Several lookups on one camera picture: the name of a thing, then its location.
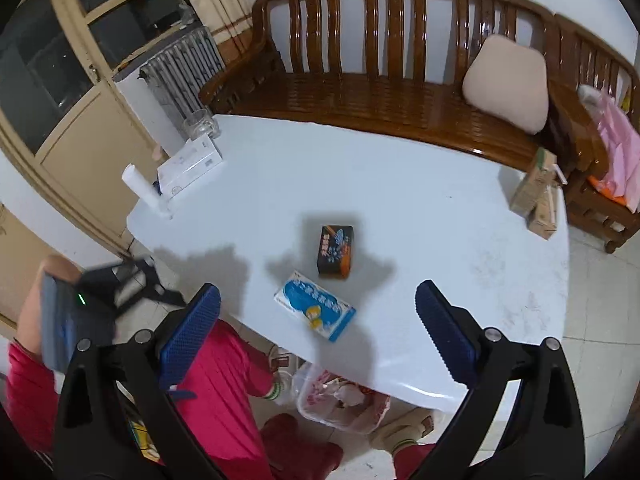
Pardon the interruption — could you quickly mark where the white appliance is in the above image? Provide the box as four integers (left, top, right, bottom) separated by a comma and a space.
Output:
112, 67, 184, 159

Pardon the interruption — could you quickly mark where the brown wooden bench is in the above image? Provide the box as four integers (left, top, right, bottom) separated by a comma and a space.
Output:
199, 0, 564, 174

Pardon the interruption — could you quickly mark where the clear glass jar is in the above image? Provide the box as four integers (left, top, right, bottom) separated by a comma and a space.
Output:
180, 108, 221, 141

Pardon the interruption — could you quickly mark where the brown drink carton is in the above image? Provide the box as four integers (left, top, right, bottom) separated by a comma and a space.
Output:
509, 148, 557, 219
527, 185, 561, 240

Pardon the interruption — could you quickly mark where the brown wooden armchair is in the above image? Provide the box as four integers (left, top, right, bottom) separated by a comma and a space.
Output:
546, 14, 640, 256

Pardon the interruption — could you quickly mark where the person in red trousers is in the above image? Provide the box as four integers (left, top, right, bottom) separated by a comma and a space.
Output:
169, 320, 439, 480

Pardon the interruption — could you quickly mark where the beige cabinet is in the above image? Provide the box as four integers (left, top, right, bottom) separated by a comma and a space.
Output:
0, 0, 202, 257

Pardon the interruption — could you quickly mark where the pink cloth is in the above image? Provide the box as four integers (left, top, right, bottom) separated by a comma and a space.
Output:
577, 84, 640, 214

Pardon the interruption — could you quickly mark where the blue white box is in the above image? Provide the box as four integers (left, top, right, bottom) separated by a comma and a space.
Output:
273, 270, 357, 344

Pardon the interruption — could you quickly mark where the grey radiator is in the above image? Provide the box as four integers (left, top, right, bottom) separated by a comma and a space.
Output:
139, 27, 226, 126

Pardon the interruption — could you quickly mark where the clear red printed plastic bag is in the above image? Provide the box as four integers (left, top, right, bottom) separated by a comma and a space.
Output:
292, 362, 391, 435

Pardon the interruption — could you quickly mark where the orange item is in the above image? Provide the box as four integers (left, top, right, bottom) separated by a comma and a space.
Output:
587, 175, 629, 204

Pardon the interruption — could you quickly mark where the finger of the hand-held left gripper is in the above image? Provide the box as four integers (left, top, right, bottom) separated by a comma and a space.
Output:
114, 257, 187, 314

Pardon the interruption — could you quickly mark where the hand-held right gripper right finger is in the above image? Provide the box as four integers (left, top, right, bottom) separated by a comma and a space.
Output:
415, 280, 586, 480

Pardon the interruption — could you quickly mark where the white flat box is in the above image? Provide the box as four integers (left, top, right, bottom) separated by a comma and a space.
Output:
156, 135, 225, 200

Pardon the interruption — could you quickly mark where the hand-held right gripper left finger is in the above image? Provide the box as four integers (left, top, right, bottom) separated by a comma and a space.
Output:
52, 282, 223, 480

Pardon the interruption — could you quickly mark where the dark blue orange box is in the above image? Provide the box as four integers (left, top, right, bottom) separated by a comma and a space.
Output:
316, 224, 355, 281

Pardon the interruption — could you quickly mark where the beige cushion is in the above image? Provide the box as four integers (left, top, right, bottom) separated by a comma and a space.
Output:
462, 35, 550, 135

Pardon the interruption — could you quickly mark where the white beige shoe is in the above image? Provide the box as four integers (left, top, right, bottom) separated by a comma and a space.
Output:
267, 344, 302, 407
369, 406, 437, 454

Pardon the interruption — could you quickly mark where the dark red stool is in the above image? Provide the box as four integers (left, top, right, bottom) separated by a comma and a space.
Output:
259, 413, 345, 480

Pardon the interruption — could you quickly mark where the white paper roll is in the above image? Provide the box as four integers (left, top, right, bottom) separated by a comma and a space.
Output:
121, 162, 174, 221

